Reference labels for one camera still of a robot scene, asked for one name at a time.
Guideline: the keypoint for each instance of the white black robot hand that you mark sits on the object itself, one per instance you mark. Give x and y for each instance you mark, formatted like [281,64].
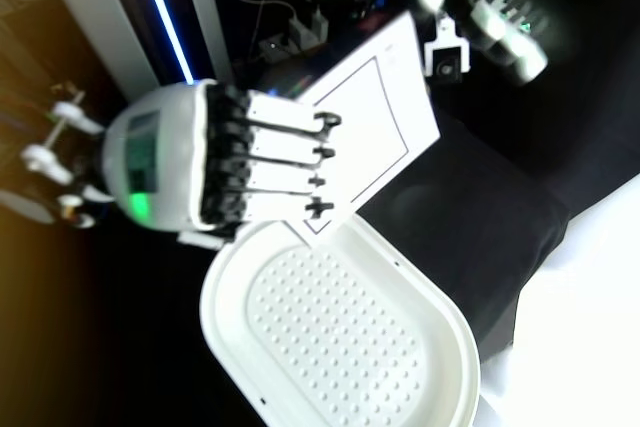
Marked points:
[505,32]
[170,157]

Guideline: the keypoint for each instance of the dark blue carton box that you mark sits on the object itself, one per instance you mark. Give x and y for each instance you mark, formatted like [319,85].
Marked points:
[380,112]

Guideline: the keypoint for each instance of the glowing white light strip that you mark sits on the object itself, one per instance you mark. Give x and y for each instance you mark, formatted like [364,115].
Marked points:
[165,22]

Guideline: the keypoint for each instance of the white power adapter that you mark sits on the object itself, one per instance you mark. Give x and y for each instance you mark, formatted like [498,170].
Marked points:
[273,44]

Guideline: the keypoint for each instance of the wide white pillar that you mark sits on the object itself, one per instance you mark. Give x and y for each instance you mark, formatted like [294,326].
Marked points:
[95,7]

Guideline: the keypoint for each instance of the black table cloth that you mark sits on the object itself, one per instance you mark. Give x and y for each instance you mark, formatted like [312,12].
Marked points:
[475,207]

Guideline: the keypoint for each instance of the white perforated plastic tray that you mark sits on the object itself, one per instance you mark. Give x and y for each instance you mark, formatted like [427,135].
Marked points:
[340,327]

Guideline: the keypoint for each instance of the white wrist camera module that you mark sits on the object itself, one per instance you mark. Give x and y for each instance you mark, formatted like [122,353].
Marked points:
[447,67]

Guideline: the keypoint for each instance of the narrow white post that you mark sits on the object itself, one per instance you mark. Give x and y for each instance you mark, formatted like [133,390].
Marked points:
[207,12]

